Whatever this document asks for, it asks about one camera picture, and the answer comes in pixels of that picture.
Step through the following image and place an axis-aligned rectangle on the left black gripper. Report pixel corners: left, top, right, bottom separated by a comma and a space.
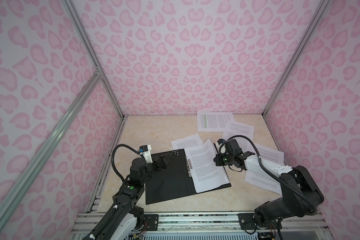
140, 152, 170, 186

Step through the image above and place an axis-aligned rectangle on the blue black file folder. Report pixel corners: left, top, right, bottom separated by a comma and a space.
144, 148, 232, 206

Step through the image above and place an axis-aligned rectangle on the printed paper sheet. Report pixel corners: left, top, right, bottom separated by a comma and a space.
185, 140, 231, 194

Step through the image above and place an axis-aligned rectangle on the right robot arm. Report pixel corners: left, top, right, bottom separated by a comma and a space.
214, 135, 325, 230

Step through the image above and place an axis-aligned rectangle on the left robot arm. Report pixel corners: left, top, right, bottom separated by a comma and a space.
84, 153, 172, 240

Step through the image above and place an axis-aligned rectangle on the green highlighted paper sheet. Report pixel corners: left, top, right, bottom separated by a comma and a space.
197, 112, 234, 132

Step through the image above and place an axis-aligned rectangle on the left diagonal aluminium strut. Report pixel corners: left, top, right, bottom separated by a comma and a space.
0, 73, 102, 233

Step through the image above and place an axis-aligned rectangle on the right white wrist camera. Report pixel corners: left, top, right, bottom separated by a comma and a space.
217, 139, 226, 154

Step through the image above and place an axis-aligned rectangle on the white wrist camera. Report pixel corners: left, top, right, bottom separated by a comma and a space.
217, 139, 226, 154
139, 145, 153, 164

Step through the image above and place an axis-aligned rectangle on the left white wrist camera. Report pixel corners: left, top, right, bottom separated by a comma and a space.
139, 145, 153, 164

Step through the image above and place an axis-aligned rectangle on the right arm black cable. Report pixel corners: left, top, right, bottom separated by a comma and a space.
224, 134, 319, 215

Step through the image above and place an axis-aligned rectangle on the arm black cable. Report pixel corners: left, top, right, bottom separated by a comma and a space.
111, 143, 142, 182
224, 134, 319, 215

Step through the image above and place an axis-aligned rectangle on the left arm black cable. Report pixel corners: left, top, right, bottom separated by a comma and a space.
111, 143, 142, 182

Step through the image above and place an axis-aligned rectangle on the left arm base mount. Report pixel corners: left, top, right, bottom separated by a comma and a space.
119, 206, 159, 232

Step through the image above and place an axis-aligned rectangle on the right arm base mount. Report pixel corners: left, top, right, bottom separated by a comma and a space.
237, 213, 283, 233

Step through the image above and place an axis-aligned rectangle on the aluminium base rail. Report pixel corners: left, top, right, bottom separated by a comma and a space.
68, 210, 334, 240

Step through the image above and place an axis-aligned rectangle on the left corner aluminium post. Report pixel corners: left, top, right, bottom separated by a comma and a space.
61, 0, 125, 120

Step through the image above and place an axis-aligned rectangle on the corner aluminium post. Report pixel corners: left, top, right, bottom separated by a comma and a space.
61, 0, 125, 120
262, 0, 332, 119

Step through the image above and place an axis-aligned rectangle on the right corner aluminium post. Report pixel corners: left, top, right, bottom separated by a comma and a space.
262, 0, 332, 119

